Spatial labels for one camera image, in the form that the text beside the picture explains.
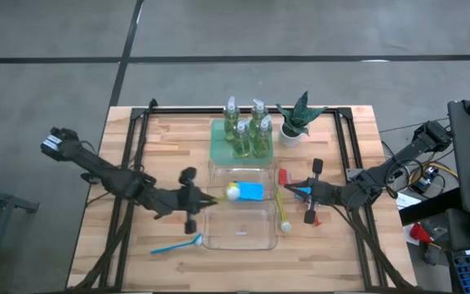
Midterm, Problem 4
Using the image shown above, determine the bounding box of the small electronics box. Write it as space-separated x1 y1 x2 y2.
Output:
416 165 441 195

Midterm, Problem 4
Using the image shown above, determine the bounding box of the grey mounting bracket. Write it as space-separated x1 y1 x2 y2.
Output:
345 167 365 181

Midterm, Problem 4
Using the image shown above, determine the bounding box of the black beam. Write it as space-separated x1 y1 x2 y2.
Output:
397 187 463 226

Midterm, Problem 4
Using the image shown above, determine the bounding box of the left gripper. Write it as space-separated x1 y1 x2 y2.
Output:
153 166 219 235

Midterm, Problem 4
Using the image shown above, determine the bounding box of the white paper sheet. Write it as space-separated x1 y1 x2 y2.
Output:
395 191 423 212

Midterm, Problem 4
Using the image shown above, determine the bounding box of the potted snake plant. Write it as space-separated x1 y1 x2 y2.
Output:
275 90 328 147

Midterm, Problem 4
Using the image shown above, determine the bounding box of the clear yellow soap pump bottle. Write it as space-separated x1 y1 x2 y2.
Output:
249 97 268 138
222 96 241 142
252 114 273 159
231 118 252 159

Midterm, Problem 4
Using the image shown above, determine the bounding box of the blue dish brush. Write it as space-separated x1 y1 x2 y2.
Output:
149 232 206 255

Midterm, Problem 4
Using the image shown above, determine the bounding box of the red funnel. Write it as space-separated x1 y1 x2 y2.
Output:
409 222 434 245

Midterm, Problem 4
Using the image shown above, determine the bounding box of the teal plastic tray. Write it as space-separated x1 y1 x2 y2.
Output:
209 118 276 167

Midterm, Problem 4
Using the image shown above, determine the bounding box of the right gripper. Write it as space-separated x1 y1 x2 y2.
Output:
284 158 342 225

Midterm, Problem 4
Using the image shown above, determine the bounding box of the clear plastic container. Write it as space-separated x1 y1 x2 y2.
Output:
206 160 279 202
201 199 279 251

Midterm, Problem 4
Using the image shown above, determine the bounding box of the red dish brush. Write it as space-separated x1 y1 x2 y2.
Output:
277 167 323 228

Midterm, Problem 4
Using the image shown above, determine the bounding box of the yellow dish brush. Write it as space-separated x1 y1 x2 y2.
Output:
274 188 293 234
217 181 242 202

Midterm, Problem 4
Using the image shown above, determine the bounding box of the grey metal stand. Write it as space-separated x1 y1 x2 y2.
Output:
0 163 40 294

